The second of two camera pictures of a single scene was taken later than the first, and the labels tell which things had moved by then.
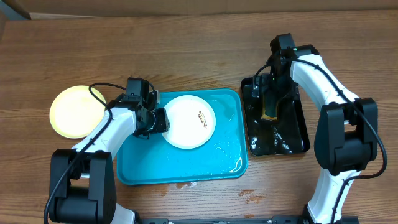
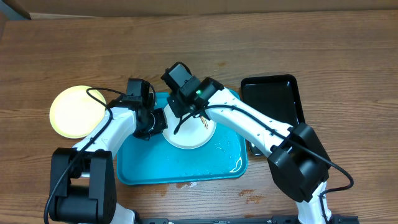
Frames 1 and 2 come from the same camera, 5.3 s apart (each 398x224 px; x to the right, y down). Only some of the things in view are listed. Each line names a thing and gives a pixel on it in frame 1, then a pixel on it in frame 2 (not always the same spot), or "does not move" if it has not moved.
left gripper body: x=157 y=122 does not move
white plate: x=191 y=120 does not move
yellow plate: x=74 y=112 does not move
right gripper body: x=286 y=91 -> x=180 y=106
